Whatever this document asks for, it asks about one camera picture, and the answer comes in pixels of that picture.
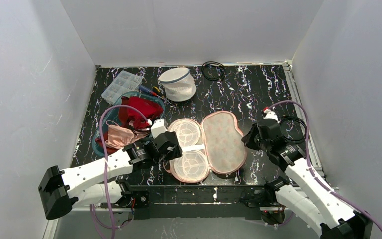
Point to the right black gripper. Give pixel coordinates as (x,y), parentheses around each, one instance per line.
(253,138)

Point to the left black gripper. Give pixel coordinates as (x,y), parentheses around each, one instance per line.
(170,147)

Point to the dark red bra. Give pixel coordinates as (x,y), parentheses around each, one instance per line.
(145,110)

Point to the strawberry print mesh laundry bag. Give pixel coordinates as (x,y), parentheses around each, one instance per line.
(214,145)

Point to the white mesh laundry basket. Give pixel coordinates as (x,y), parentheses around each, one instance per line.
(178,83)

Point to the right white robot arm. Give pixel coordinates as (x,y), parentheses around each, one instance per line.
(329,216)

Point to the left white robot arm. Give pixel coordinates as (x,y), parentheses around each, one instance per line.
(61,190)

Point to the pink clothes in bin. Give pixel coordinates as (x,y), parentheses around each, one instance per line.
(118,137)

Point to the clear plastic screw organizer box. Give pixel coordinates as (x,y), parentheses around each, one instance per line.
(124,82)

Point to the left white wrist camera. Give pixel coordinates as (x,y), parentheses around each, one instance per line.
(158,127)

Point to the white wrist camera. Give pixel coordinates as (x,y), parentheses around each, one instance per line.
(158,127)
(270,114)

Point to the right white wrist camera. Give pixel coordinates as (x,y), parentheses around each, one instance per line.
(270,114)

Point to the yellow handled screwdriver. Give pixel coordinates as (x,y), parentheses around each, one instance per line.
(159,93)

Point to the blue red handled screwdriver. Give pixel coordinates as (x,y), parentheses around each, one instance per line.
(147,90)

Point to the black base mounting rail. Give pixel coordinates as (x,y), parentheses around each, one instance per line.
(198,201)

